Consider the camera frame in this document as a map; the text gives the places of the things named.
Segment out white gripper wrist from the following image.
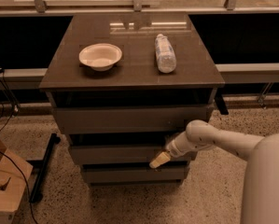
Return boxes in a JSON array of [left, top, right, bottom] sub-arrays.
[[149, 132, 196, 169]]

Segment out grey drawer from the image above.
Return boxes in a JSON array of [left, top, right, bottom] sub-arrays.
[[81, 166, 189, 184], [52, 105, 214, 134], [67, 143, 199, 166]]

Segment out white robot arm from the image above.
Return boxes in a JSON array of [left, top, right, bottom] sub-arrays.
[[149, 119, 279, 224]]

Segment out grey bottom drawer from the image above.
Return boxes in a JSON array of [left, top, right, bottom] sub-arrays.
[[81, 166, 189, 184]]

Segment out grey top drawer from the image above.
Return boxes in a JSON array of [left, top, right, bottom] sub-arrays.
[[52, 105, 214, 134]]

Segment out grey drawer cabinet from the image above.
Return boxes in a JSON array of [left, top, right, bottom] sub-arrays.
[[38, 12, 226, 187]]

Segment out clear plastic water bottle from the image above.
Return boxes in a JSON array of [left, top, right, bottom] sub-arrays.
[[155, 34, 176, 74]]

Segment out white paper bowl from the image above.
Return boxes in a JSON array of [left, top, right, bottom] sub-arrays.
[[78, 43, 122, 71]]

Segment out black metal stand leg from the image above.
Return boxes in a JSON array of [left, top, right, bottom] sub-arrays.
[[29, 133, 61, 203]]

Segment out cardboard box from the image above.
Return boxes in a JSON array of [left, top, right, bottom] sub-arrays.
[[0, 140, 33, 224]]

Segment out black cable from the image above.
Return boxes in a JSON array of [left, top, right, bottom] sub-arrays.
[[0, 142, 40, 224]]

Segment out black cables at left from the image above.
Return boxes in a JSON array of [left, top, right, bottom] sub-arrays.
[[0, 65, 21, 135]]

